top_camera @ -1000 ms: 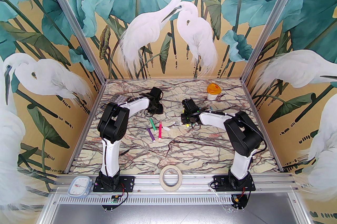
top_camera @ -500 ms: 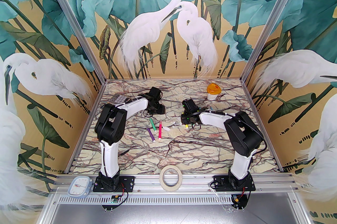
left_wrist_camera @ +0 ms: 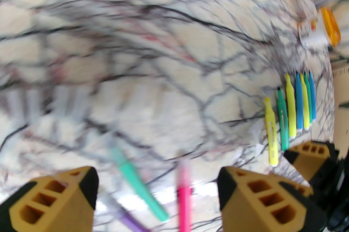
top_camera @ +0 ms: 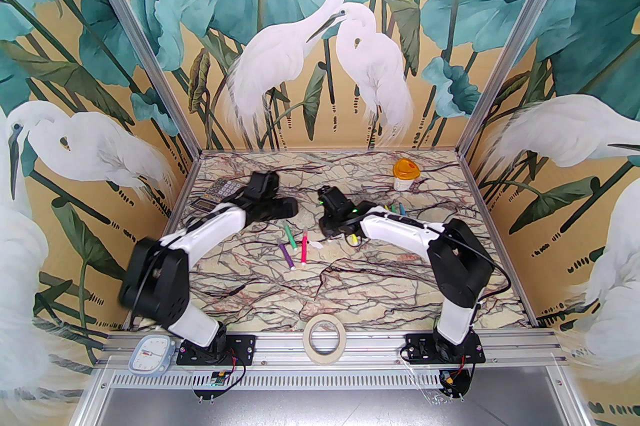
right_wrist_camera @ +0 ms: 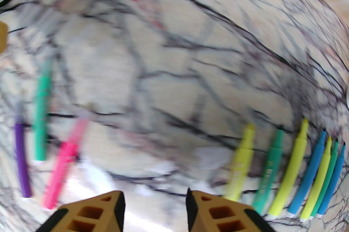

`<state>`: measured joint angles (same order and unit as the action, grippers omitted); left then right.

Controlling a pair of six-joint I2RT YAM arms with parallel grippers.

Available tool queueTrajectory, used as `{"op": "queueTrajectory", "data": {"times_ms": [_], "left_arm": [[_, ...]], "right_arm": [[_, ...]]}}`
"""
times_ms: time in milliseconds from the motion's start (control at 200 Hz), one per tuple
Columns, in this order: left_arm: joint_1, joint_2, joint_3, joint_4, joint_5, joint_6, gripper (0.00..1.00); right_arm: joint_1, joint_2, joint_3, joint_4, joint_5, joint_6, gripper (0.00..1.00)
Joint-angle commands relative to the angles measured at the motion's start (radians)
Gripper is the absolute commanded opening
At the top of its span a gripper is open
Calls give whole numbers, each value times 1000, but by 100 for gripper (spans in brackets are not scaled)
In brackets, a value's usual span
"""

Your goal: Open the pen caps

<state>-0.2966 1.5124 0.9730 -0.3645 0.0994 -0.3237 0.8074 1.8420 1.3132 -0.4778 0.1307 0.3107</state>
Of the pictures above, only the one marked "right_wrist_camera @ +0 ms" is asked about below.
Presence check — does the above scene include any right gripper tan right finger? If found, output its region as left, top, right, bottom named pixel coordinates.
left=187, top=189, right=276, bottom=232

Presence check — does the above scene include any right gripper tan left finger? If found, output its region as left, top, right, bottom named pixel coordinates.
left=35, top=191, right=125, bottom=232

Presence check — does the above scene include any yellow marker pen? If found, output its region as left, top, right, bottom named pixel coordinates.
left=224, top=123, right=257, bottom=201
left=300, top=136, right=332, bottom=222
left=267, top=118, right=310, bottom=219

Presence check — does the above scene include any pink marker pen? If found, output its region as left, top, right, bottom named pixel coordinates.
left=41, top=119, right=89, bottom=210

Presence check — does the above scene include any green marker pen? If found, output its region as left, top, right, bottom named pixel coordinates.
left=32, top=62, right=52, bottom=164
left=252, top=129, right=285, bottom=215
left=311, top=140, right=339, bottom=217

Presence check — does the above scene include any purple marker pen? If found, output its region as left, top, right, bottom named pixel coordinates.
left=14, top=114, right=32, bottom=198

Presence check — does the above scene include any blue marker pen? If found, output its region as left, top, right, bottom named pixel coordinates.
left=316, top=143, right=346, bottom=218
left=288, top=130, right=327, bottom=218

